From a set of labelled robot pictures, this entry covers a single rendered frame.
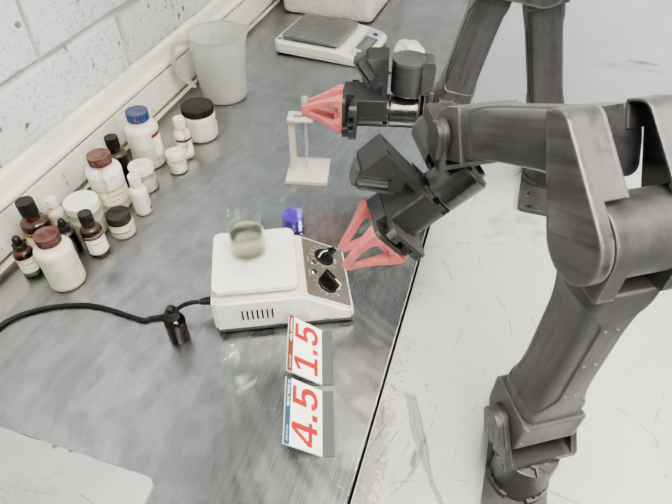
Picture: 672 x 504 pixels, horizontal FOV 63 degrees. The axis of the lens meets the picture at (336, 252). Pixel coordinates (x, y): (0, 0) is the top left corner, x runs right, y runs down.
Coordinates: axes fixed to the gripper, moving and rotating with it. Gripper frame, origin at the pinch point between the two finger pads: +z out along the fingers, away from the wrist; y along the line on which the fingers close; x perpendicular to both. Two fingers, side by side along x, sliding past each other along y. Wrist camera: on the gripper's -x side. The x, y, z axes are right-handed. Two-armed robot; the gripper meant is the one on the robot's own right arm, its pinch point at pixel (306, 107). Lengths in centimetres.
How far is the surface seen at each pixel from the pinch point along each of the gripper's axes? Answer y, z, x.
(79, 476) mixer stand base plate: 63, 20, 13
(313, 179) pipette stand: 3.3, -1.1, 13.4
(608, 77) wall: -93, -89, 39
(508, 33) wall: -101, -55, 28
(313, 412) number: 52, -7, 13
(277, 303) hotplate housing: 38.7, -0.3, 8.2
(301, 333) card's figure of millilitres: 41.2, -3.8, 11.3
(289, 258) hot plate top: 32.6, -1.3, 5.3
